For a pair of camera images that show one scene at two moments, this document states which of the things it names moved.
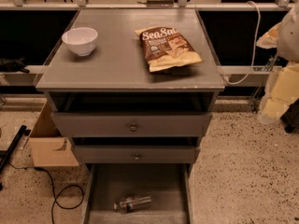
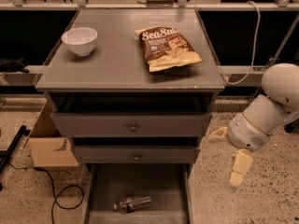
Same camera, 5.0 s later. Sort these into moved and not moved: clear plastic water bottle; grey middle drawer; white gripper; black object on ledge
Moved: white gripper
Not moved: grey middle drawer; clear plastic water bottle; black object on ledge
